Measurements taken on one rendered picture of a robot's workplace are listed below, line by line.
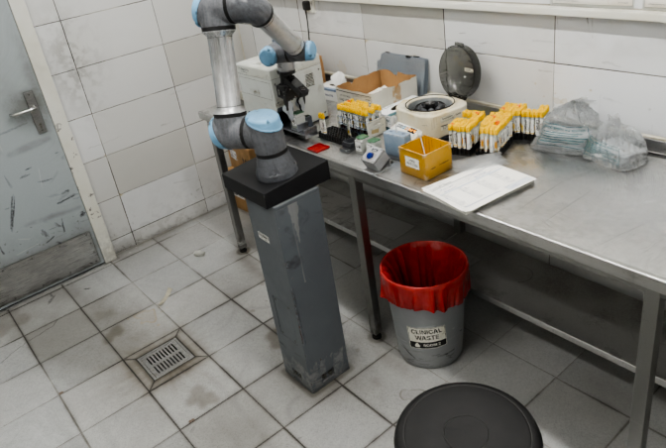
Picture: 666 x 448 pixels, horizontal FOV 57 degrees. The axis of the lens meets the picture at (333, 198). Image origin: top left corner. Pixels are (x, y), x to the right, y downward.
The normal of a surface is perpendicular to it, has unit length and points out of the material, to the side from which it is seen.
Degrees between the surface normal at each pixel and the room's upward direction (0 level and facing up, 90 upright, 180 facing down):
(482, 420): 2
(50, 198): 90
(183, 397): 0
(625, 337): 0
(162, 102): 90
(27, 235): 90
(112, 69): 90
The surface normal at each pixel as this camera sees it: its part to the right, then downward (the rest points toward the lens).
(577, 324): -0.14, -0.88
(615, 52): -0.76, 0.39
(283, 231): 0.63, 0.27
